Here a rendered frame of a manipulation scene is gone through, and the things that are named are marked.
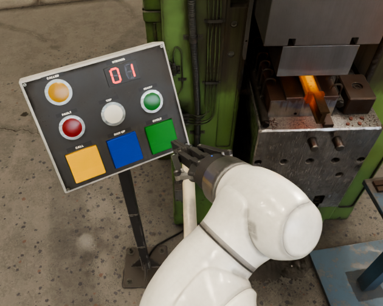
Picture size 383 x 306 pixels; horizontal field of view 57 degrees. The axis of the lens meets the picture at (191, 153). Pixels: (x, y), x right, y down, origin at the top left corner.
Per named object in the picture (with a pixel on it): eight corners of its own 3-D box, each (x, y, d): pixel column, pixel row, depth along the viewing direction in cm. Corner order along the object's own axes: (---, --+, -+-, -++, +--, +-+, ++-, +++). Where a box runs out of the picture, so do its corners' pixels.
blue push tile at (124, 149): (144, 158, 90) (135, 131, 88) (116, 169, 88) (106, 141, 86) (142, 156, 92) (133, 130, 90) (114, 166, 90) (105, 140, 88)
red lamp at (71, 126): (83, 138, 83) (78, 125, 80) (63, 139, 83) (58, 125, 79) (85, 129, 85) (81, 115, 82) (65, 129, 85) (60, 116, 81)
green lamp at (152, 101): (162, 112, 89) (160, 98, 85) (143, 112, 89) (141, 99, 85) (162, 103, 91) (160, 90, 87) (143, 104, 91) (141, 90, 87)
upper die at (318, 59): (348, 74, 98) (360, 45, 91) (276, 76, 98) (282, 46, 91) (309, 1, 126) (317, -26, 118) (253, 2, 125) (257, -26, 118)
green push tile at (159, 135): (179, 144, 94) (171, 118, 91) (153, 155, 91) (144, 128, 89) (177, 143, 95) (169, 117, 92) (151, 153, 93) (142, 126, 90)
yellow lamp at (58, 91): (70, 104, 80) (65, 88, 76) (49, 104, 80) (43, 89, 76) (73, 95, 82) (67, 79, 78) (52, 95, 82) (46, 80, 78)
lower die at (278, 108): (331, 115, 110) (340, 93, 104) (267, 116, 110) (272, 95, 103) (299, 40, 137) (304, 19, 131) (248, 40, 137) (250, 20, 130)
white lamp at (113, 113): (123, 124, 86) (121, 111, 83) (104, 125, 86) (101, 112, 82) (124, 115, 88) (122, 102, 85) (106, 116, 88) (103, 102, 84)
